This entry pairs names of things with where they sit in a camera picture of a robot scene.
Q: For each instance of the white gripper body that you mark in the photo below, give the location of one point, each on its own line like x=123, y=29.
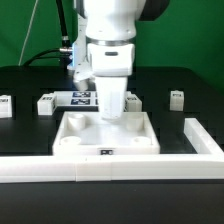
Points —
x=111, y=66

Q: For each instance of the white square table top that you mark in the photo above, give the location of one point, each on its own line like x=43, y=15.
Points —
x=86, y=133

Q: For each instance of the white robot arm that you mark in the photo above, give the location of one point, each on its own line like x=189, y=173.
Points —
x=107, y=23

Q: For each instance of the white L-shaped fence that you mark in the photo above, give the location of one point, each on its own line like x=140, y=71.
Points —
x=107, y=168

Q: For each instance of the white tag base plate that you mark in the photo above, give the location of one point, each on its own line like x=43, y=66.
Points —
x=76, y=98

